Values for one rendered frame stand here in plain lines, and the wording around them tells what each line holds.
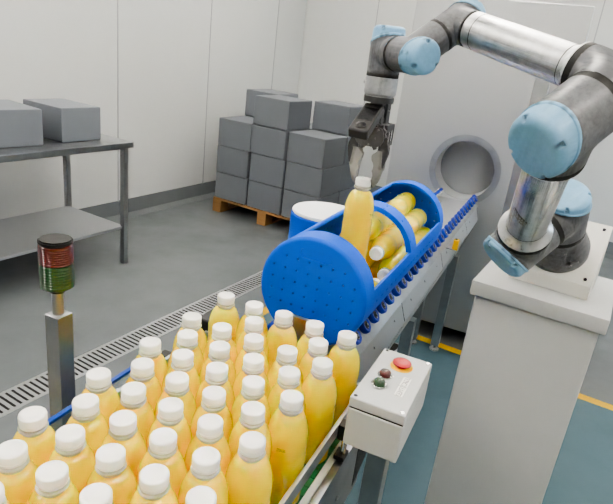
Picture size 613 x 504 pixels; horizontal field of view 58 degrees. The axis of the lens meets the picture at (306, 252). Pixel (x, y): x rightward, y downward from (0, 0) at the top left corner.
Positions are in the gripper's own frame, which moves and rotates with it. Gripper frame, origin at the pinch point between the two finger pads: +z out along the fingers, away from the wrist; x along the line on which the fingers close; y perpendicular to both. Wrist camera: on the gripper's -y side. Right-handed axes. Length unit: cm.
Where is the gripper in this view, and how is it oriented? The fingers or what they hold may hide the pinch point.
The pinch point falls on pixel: (363, 180)
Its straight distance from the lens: 136.7
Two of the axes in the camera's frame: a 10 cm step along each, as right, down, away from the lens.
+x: -9.0, -2.5, 3.7
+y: 4.3, -2.7, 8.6
